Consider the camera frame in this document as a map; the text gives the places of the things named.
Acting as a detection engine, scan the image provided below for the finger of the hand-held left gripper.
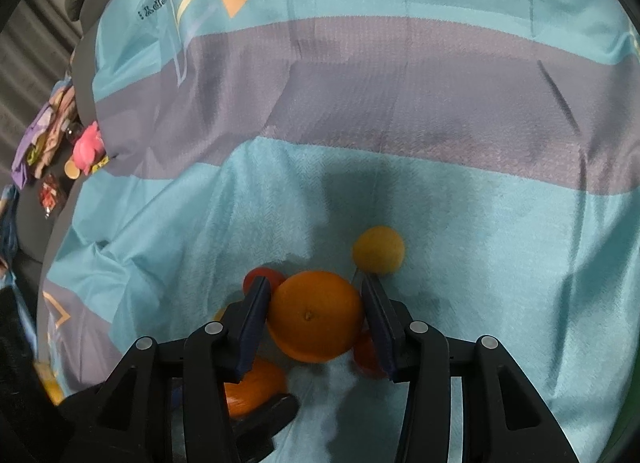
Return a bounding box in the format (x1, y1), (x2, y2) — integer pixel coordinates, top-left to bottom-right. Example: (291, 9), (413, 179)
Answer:
(231, 393), (300, 463)

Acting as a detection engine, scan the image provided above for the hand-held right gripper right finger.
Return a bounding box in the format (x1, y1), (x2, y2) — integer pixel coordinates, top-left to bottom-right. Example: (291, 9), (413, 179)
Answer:
(361, 273), (581, 463)

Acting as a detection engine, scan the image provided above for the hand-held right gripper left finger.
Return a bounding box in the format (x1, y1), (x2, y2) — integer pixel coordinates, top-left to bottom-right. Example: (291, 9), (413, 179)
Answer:
(85, 275), (273, 463)

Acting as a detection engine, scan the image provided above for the red tomato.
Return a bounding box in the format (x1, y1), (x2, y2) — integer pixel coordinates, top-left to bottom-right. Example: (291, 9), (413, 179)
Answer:
(243, 266), (287, 296)
(350, 330), (388, 379)

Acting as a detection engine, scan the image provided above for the large orange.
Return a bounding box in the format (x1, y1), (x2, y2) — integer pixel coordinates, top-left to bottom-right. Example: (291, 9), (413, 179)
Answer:
(266, 270), (365, 363)

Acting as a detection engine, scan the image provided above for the teal and grey striped blanket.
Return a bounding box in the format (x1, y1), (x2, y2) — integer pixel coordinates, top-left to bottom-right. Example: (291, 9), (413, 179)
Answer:
(37, 0), (640, 463)

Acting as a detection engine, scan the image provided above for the clear ball with red toy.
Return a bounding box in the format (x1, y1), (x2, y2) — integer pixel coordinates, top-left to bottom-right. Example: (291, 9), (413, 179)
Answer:
(39, 174), (66, 219)

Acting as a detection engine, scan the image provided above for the pink plush toy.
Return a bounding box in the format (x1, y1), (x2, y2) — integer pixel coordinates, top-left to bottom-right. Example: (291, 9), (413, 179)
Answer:
(72, 122), (108, 175)

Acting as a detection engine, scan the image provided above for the purple plush toy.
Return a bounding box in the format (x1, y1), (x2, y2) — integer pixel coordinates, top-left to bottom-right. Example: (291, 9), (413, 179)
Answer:
(11, 77), (78, 189)

